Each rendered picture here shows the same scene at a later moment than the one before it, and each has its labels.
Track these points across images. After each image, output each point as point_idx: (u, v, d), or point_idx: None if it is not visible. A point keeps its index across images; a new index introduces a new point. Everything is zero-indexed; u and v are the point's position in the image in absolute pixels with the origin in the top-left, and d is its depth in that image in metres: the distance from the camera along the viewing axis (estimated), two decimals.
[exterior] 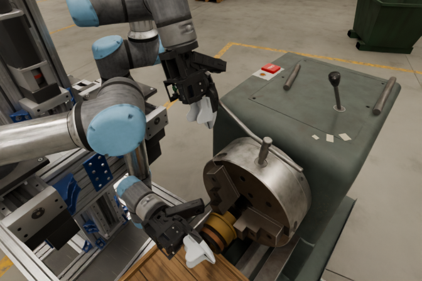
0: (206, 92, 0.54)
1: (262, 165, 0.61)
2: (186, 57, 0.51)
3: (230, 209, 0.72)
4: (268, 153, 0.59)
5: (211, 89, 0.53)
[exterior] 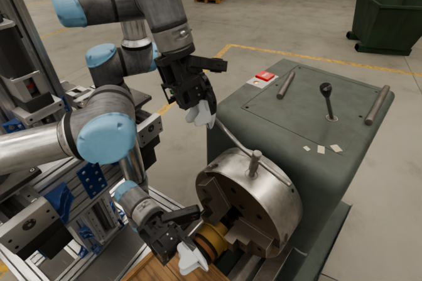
0: (204, 95, 0.53)
1: (253, 178, 0.61)
2: (183, 61, 0.50)
3: (222, 219, 0.72)
4: (258, 166, 0.59)
5: (208, 93, 0.52)
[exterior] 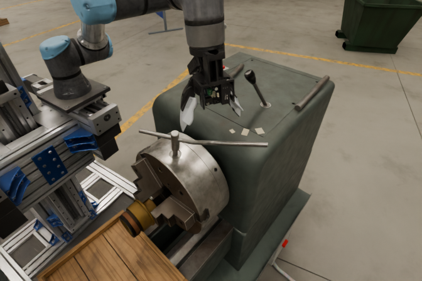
0: None
1: (172, 152, 0.67)
2: None
3: (157, 198, 0.76)
4: (171, 144, 0.64)
5: None
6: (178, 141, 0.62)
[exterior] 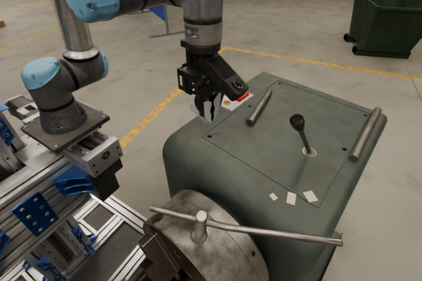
0: None
1: (194, 231, 0.49)
2: (201, 55, 0.50)
3: (172, 280, 0.58)
4: (194, 227, 0.45)
5: (196, 96, 0.52)
6: (205, 225, 0.44)
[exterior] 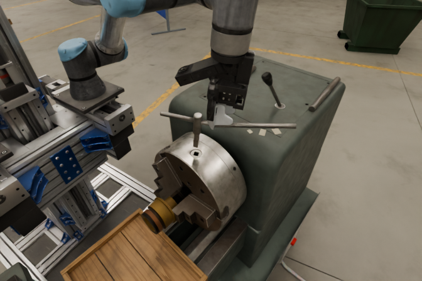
0: None
1: (193, 151, 0.70)
2: None
3: (176, 197, 0.79)
4: (193, 127, 0.62)
5: None
6: (200, 124, 0.60)
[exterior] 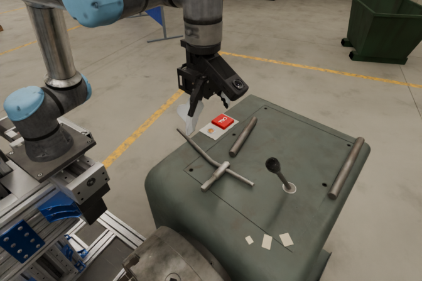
0: None
1: (168, 278, 0.49)
2: (201, 55, 0.50)
3: None
4: (221, 175, 0.67)
5: (194, 90, 0.51)
6: (220, 168, 0.69)
